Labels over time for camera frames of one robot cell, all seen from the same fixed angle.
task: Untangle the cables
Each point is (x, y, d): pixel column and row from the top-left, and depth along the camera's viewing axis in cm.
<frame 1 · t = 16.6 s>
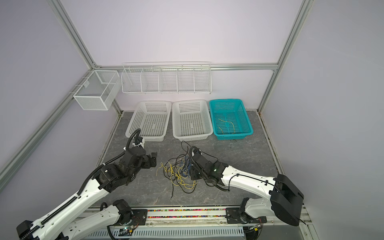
left hand: (147, 155, 74), fingers open
right hand: (191, 172, 80), fingers open
left white plastic basket: (151, 118, 118), on the table
middle white plastic basket: (191, 120, 117), on the table
teal plastic basket: (230, 119, 118), on the table

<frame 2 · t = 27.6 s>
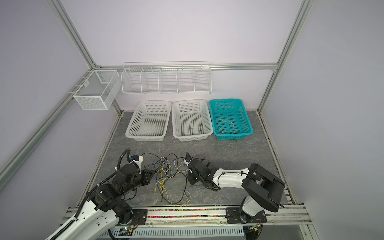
left hand: (154, 174, 76), fingers closed
right hand: (188, 174, 87), fingers closed
the named things where they were.

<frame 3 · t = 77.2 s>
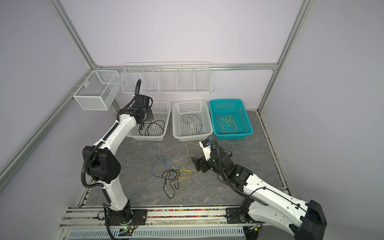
left hand: (146, 116, 89), fingers open
right hand: (198, 155, 74), fingers open
the named things where they were.

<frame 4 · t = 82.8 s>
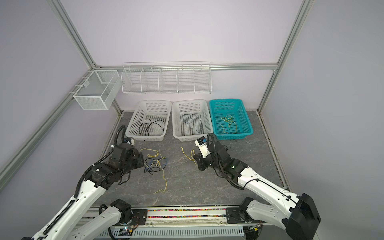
left hand: (142, 158, 75), fingers closed
right hand: (194, 157, 76), fingers closed
the named things where they were.

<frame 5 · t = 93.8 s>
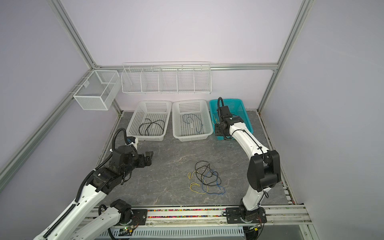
left hand: (144, 154, 75), fingers open
right hand: (221, 131, 89), fingers open
the named things where they were.

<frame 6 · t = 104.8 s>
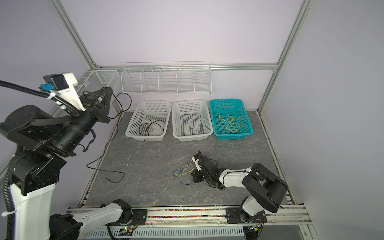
left hand: (111, 92, 44), fingers closed
right hand: (191, 174, 88), fingers closed
the named things where they were.

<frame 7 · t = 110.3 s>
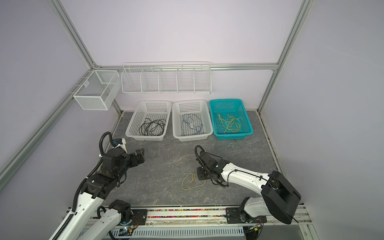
left hand: (135, 153, 75), fingers open
right hand: (200, 174, 84), fingers open
the named things where they were.

